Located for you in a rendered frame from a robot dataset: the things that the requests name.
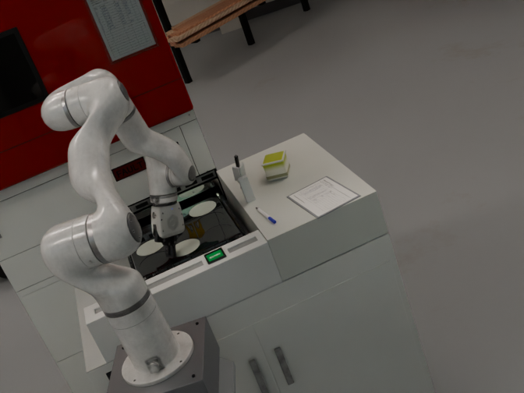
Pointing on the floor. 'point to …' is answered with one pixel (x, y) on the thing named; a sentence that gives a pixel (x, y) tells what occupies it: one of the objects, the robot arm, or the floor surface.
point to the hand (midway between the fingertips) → (170, 250)
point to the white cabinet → (323, 331)
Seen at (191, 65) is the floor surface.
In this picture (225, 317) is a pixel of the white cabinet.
